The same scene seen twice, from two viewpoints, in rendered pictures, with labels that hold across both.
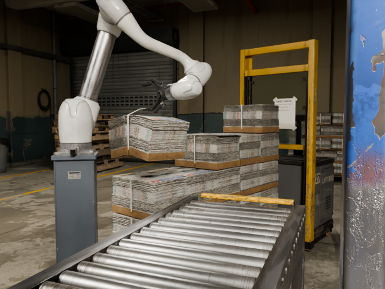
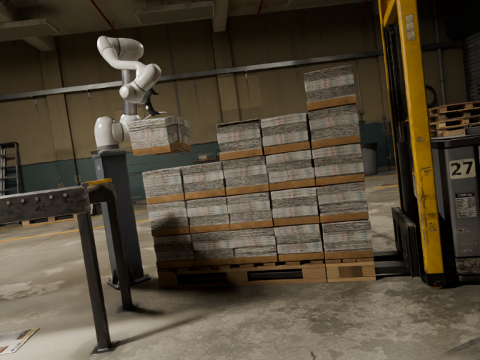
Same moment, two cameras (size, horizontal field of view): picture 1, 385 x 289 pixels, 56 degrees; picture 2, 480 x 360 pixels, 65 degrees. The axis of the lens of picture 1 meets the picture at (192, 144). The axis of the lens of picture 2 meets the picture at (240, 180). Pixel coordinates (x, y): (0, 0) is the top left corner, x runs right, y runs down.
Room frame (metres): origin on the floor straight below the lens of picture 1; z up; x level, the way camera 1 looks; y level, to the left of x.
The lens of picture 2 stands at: (1.47, -2.41, 0.84)
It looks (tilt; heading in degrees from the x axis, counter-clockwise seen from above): 4 degrees down; 65
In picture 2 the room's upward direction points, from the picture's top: 8 degrees counter-clockwise
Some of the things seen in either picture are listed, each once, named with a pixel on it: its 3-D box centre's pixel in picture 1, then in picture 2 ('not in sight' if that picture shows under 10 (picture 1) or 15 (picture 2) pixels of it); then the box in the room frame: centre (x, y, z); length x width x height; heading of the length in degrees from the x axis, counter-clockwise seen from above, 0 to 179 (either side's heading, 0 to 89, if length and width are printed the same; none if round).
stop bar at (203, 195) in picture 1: (246, 198); (98, 181); (1.65, -0.24, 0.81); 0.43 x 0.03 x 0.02; 68
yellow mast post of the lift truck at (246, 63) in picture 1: (245, 139); (398, 116); (3.63, -0.53, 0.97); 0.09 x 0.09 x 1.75; 49
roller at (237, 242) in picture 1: (203, 242); not in sight; (1.15, -0.04, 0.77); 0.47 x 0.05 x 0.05; 68
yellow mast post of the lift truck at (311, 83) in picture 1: (309, 142); (416, 108); (3.20, -1.03, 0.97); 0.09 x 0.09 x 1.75; 49
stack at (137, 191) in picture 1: (195, 226); (237, 218); (2.53, -0.02, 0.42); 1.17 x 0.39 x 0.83; 139
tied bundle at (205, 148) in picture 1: (207, 150); (245, 141); (2.63, -0.11, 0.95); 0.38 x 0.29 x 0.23; 51
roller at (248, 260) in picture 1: (188, 256); not in sight; (1.03, 0.01, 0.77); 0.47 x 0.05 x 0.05; 68
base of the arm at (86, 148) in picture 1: (75, 148); (106, 150); (1.80, 0.58, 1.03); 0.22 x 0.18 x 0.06; 11
